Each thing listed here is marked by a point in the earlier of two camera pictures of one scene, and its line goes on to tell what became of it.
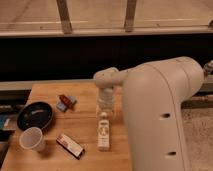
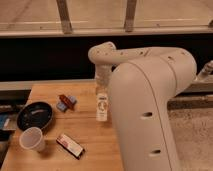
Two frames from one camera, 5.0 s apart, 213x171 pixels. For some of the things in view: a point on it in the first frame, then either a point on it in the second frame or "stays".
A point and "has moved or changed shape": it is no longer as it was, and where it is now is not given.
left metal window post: (64, 14) stays
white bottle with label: (103, 132) has moved or changed shape
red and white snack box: (69, 145) stays
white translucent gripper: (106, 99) to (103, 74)
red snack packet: (67, 101) stays
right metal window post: (129, 20) stays
